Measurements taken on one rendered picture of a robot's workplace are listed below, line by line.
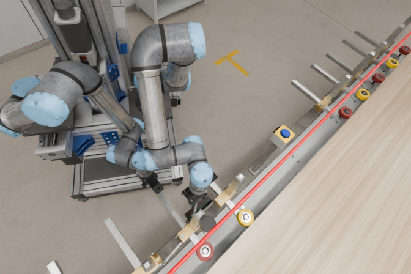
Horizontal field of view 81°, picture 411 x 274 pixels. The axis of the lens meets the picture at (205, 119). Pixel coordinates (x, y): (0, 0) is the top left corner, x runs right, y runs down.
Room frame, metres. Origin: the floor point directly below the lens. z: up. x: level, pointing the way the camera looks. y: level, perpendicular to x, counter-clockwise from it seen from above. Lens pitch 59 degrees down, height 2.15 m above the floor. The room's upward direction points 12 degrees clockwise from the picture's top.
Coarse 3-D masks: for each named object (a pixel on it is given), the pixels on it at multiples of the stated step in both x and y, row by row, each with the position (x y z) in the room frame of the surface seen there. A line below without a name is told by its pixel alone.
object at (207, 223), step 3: (204, 219) 0.16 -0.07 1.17; (207, 219) 0.16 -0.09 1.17; (210, 219) 0.16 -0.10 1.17; (201, 222) 0.15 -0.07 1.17; (204, 222) 0.15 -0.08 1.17; (207, 222) 0.15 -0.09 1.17; (210, 222) 0.15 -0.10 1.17; (213, 222) 0.15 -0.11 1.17; (198, 225) 0.16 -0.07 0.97; (201, 225) 0.13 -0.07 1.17; (204, 225) 0.14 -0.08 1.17; (207, 225) 0.14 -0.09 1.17; (210, 225) 0.14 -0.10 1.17; (213, 225) 0.14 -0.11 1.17; (204, 228) 0.13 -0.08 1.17; (207, 228) 0.13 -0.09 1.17; (210, 228) 0.13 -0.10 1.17; (207, 231) 0.12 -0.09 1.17
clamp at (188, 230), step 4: (188, 224) 0.17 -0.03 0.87; (184, 228) 0.15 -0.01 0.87; (188, 228) 0.15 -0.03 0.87; (192, 228) 0.16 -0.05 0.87; (196, 228) 0.16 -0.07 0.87; (180, 232) 0.13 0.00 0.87; (184, 232) 0.13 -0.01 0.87; (188, 232) 0.13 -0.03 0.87; (192, 232) 0.14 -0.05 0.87; (188, 236) 0.12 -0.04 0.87; (184, 240) 0.10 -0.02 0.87
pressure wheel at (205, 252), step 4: (204, 244) 0.10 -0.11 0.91; (208, 244) 0.10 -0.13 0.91; (200, 248) 0.08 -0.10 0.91; (204, 248) 0.08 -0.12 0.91; (208, 248) 0.08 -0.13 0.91; (212, 248) 0.09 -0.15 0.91; (196, 252) 0.06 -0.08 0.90; (200, 252) 0.06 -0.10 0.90; (204, 252) 0.06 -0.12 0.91; (208, 252) 0.07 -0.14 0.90; (212, 252) 0.07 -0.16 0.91; (200, 256) 0.04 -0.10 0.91; (204, 256) 0.05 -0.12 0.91; (208, 256) 0.05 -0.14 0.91; (212, 256) 0.05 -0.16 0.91; (204, 260) 0.03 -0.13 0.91; (208, 260) 0.04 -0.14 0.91
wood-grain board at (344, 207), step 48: (384, 96) 1.26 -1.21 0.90; (336, 144) 0.78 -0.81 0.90; (384, 144) 0.85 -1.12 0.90; (288, 192) 0.42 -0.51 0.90; (336, 192) 0.48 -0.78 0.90; (384, 192) 0.54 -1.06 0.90; (240, 240) 0.14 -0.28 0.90; (288, 240) 0.19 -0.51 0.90; (336, 240) 0.23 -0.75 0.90; (384, 240) 0.28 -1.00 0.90
